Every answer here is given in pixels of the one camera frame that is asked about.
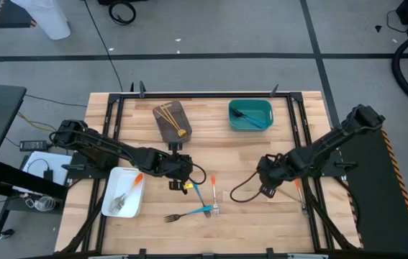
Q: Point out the gold fork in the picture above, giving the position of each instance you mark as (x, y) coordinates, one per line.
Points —
(167, 120)
(170, 117)
(173, 116)

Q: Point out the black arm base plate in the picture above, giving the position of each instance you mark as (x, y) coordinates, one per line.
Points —
(81, 175)
(344, 167)

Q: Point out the black caster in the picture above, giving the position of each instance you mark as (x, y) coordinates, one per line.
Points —
(5, 234)

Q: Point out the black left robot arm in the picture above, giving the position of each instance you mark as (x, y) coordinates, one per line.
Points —
(99, 145)

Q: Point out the black table clamp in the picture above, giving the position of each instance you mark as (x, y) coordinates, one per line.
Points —
(142, 90)
(142, 253)
(270, 253)
(273, 91)

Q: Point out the black hazard-striped floor mat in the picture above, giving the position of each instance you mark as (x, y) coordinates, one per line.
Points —
(380, 201)
(9, 16)

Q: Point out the black desk base frame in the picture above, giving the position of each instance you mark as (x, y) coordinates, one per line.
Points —
(27, 180)

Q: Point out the clear grey plastic bin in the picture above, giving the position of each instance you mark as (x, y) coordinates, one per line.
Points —
(164, 133)

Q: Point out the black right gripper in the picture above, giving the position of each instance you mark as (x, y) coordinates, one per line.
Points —
(272, 171)

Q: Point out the black power brick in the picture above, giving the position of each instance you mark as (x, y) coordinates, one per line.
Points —
(32, 145)

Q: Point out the white lined trash bin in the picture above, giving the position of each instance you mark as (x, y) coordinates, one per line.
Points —
(52, 21)

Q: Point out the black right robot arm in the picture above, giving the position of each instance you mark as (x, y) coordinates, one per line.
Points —
(333, 140)

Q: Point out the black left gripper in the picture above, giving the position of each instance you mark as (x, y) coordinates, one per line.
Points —
(171, 167)

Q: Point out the white plastic bin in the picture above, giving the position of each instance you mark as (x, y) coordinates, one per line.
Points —
(131, 205)

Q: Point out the teal plastic bin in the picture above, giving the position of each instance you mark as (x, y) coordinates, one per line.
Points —
(236, 124)

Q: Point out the small black adapter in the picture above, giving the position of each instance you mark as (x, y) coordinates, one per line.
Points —
(48, 175)

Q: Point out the black aluminium table frame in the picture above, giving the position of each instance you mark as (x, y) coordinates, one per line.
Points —
(203, 95)

